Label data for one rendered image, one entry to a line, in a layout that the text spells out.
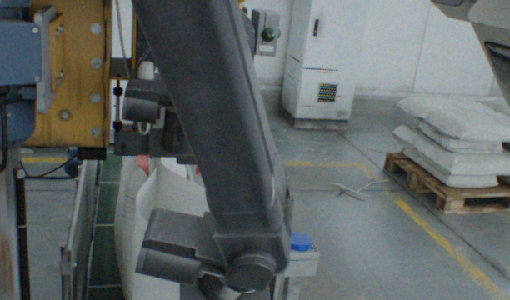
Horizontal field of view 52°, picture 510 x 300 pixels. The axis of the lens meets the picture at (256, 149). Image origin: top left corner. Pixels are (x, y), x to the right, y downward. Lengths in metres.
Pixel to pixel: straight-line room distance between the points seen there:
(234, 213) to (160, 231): 0.10
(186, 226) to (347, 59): 4.54
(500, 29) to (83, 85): 0.77
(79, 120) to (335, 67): 3.98
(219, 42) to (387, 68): 5.57
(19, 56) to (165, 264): 0.46
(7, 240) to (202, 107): 1.02
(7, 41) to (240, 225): 0.53
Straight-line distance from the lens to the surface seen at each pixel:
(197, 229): 0.49
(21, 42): 0.85
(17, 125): 0.96
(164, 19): 0.31
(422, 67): 6.06
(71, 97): 1.12
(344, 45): 4.94
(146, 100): 0.90
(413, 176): 3.96
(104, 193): 2.46
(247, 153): 0.37
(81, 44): 1.09
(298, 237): 1.20
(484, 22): 0.72
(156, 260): 0.50
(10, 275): 1.37
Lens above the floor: 1.42
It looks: 19 degrees down
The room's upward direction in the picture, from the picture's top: 6 degrees clockwise
